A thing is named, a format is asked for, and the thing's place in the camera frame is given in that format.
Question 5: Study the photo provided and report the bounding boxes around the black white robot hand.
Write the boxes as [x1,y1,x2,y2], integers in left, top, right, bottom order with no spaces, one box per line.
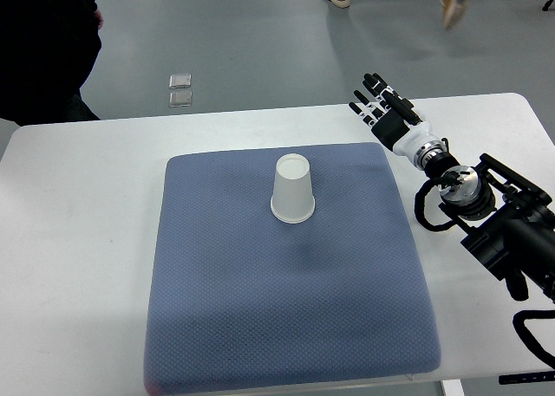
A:
[349,73,435,155]

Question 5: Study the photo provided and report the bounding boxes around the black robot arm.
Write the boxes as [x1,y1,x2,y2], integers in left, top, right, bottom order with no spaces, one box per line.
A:
[349,73,554,302]

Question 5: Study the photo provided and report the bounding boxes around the white paper cup on mat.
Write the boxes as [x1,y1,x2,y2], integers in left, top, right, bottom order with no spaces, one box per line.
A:
[271,153,316,224]

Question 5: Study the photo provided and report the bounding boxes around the black tripod leg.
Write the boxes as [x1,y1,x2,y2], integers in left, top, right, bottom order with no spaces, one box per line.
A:
[542,0,555,11]

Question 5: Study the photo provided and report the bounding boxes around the upper metal floor plate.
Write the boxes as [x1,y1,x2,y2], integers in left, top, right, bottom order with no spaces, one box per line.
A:
[168,73,192,88]

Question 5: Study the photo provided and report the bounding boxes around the metal floor plate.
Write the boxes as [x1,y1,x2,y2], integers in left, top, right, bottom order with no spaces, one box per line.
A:
[169,90,193,107]
[168,73,192,88]

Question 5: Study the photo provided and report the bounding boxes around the lower metal floor plate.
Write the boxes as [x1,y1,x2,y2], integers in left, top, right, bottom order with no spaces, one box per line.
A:
[169,90,193,107]

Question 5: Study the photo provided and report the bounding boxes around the blue textured cushion mat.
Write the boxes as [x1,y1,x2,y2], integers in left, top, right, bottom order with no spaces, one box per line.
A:
[144,142,441,395]

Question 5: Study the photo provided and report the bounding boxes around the white table leg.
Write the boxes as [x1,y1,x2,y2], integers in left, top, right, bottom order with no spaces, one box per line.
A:
[441,380,465,396]

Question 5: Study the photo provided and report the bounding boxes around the black table control panel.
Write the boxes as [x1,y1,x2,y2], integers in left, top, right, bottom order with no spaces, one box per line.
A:
[498,371,555,386]

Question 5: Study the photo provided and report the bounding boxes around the person in black clothing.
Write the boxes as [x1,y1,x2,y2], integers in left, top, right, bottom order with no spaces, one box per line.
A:
[1,0,103,127]

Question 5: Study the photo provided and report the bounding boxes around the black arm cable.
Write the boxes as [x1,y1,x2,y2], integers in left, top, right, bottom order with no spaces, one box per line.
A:
[414,177,467,233]

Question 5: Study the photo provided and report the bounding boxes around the black looped cable lower right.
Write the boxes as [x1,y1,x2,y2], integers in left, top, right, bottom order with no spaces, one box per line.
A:
[512,309,555,370]

